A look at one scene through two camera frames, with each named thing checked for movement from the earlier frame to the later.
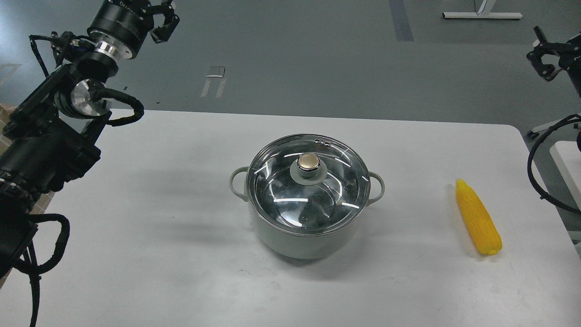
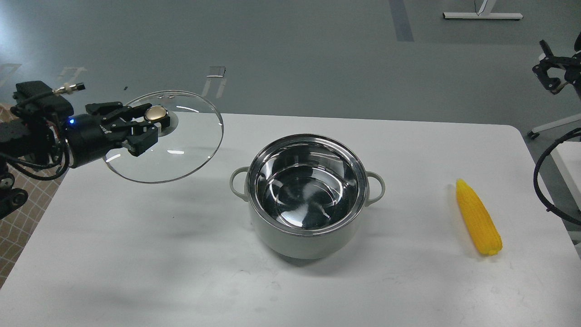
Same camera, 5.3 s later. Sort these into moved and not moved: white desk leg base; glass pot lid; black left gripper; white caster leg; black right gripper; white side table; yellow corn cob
Moved: black right gripper; glass pot lid; black left gripper
Not moved: white side table; yellow corn cob; white desk leg base; white caster leg
